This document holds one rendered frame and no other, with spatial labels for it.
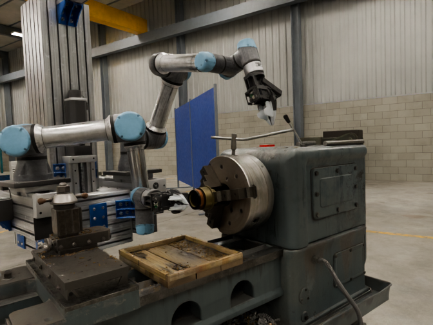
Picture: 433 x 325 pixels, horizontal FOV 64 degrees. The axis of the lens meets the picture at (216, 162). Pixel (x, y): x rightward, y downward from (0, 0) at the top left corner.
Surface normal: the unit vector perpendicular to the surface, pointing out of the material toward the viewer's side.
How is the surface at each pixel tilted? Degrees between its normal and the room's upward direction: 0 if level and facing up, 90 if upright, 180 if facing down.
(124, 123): 89
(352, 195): 90
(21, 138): 91
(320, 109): 90
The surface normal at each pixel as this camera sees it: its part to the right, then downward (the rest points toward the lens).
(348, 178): 0.62, 0.02
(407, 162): -0.57, 0.07
